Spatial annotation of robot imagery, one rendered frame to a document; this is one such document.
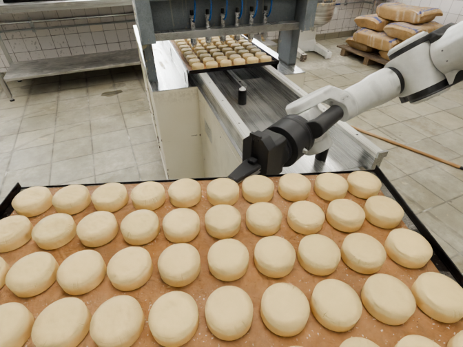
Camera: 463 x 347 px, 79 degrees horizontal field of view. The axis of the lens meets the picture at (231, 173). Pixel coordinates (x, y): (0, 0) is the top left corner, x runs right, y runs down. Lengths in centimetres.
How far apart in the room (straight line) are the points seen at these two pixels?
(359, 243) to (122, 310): 28
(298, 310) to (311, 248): 8
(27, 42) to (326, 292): 429
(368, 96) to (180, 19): 83
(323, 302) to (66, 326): 26
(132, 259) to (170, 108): 98
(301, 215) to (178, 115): 99
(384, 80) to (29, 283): 69
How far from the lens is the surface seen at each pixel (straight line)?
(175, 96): 127
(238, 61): 129
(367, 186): 48
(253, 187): 43
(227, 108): 93
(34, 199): 50
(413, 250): 42
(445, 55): 71
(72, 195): 48
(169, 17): 127
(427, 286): 39
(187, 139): 137
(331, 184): 46
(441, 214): 221
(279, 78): 119
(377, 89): 69
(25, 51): 444
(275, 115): 103
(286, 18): 143
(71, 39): 435
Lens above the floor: 131
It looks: 39 degrees down
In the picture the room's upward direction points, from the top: straight up
